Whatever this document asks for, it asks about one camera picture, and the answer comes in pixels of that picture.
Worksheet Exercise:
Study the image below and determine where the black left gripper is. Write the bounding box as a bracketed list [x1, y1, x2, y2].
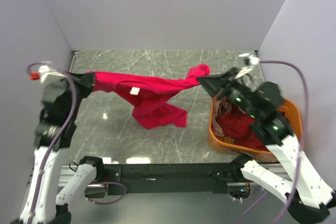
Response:
[60, 70, 96, 119]

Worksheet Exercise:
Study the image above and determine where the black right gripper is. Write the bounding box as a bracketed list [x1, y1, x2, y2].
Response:
[196, 66, 261, 118]

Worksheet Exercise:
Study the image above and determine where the bright red t-shirt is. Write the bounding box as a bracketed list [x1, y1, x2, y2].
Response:
[93, 64, 211, 130]

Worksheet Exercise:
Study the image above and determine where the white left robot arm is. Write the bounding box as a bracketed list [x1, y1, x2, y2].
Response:
[13, 71, 105, 223]

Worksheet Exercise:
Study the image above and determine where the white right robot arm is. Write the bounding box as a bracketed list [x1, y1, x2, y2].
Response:
[197, 69, 335, 223]

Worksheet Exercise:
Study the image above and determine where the beige pink shirt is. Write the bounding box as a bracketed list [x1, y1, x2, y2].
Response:
[211, 97, 234, 137]

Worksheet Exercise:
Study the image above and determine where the dark red shirt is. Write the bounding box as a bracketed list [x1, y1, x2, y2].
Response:
[219, 106, 268, 151]

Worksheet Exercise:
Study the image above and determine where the orange plastic laundry basket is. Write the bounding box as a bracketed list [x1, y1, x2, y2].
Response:
[207, 97, 303, 162]

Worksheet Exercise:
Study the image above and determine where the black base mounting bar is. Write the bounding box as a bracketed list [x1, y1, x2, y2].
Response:
[104, 163, 246, 194]

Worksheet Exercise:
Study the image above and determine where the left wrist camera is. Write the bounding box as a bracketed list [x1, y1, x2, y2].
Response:
[26, 61, 66, 85]

